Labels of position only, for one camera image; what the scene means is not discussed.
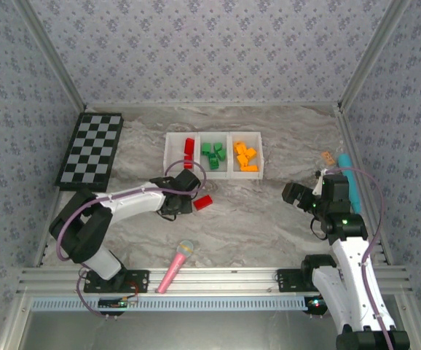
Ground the aluminium back rail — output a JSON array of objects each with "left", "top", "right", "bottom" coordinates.
[{"left": 84, "top": 103, "right": 341, "bottom": 109}]

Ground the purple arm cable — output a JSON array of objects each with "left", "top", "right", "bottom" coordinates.
[
  {"left": 55, "top": 159, "right": 208, "bottom": 320},
  {"left": 321, "top": 166, "right": 396, "bottom": 350}
]

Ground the white plastic container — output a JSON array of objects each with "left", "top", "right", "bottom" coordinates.
[
  {"left": 194, "top": 131, "right": 233, "bottom": 181},
  {"left": 162, "top": 131, "right": 201, "bottom": 181},
  {"left": 227, "top": 131, "right": 264, "bottom": 182}
]

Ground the pink toy microphone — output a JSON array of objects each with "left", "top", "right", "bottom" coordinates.
[{"left": 155, "top": 239, "right": 196, "bottom": 295}]

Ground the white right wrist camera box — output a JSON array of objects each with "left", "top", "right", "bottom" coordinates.
[{"left": 312, "top": 171, "right": 328, "bottom": 196}]

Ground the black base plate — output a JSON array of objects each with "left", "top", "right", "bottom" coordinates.
[
  {"left": 276, "top": 268, "right": 323, "bottom": 292},
  {"left": 82, "top": 269, "right": 150, "bottom": 294}
]

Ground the black grey chessboard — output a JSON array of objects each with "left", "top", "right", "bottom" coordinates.
[{"left": 55, "top": 112, "right": 125, "bottom": 193}]

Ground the teal cylindrical toy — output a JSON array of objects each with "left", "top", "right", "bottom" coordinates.
[{"left": 337, "top": 153, "right": 363, "bottom": 214}]

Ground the left circuit board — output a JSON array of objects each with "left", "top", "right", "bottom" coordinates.
[{"left": 98, "top": 297, "right": 139, "bottom": 310}]

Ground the aluminium side rail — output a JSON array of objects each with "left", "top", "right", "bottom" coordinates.
[{"left": 334, "top": 105, "right": 393, "bottom": 265}]

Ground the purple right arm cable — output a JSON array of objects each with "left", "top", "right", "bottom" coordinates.
[{"left": 321, "top": 166, "right": 396, "bottom": 350}]

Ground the slotted grey cable duct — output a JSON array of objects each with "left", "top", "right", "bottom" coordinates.
[{"left": 31, "top": 295, "right": 310, "bottom": 312}]

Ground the aluminium frame post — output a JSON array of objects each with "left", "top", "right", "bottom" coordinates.
[
  {"left": 13, "top": 0, "right": 87, "bottom": 112},
  {"left": 337, "top": 0, "right": 412, "bottom": 112}
]

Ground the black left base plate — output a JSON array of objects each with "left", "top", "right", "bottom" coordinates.
[{"left": 82, "top": 269, "right": 150, "bottom": 294}]

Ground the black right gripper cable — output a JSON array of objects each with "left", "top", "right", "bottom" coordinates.
[{"left": 310, "top": 217, "right": 328, "bottom": 241}]

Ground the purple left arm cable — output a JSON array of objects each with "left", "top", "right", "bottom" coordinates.
[{"left": 55, "top": 159, "right": 208, "bottom": 320}]

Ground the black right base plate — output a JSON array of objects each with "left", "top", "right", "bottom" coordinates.
[{"left": 276, "top": 268, "right": 323, "bottom": 292}]

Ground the aluminium front rail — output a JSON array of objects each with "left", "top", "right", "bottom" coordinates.
[{"left": 16, "top": 265, "right": 414, "bottom": 297}]

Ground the grey metal panel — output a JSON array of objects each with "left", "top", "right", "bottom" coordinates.
[{"left": 13, "top": 309, "right": 342, "bottom": 350}]

